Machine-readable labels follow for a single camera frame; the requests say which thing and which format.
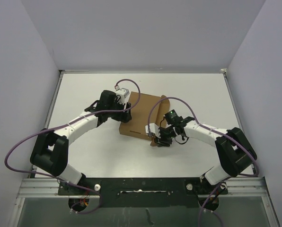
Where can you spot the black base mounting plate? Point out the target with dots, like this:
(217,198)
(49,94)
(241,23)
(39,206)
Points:
(144,192)

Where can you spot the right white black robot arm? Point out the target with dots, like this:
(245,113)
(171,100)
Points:
(233,148)

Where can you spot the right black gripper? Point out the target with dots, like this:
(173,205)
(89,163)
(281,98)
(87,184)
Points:
(162,141)

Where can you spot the aluminium table frame rail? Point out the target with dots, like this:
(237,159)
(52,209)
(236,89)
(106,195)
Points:
(241,185)

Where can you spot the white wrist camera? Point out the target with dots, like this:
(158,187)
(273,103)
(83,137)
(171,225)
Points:
(121,94)
(152,130)

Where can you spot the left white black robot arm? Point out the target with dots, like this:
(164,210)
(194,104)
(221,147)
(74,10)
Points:
(51,149)

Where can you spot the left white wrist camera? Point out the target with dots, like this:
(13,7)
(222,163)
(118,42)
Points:
(121,94)

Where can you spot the brown cardboard box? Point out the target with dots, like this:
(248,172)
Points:
(136,126)

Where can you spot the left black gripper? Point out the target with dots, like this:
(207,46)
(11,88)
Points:
(123,116)

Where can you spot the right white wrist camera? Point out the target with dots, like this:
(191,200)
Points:
(152,130)

